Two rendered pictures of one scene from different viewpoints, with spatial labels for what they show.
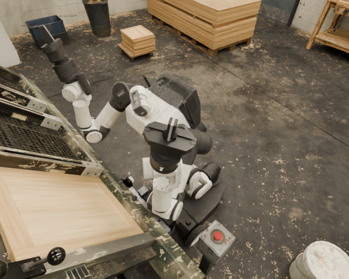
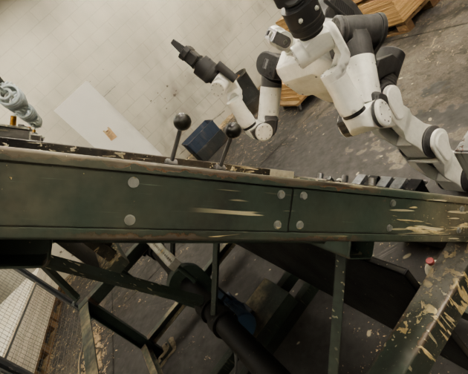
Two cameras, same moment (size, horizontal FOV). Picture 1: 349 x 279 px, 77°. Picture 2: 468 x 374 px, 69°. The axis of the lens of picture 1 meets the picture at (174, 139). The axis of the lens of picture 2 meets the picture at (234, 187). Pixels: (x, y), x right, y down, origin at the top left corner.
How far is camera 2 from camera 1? 0.64 m
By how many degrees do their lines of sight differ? 33
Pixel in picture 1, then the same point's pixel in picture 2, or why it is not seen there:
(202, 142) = (368, 20)
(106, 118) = (267, 104)
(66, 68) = (204, 63)
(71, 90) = (217, 81)
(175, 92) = not seen: hidden behind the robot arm
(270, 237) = not seen: outside the picture
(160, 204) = (345, 99)
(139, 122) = (293, 65)
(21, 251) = not seen: hidden behind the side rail
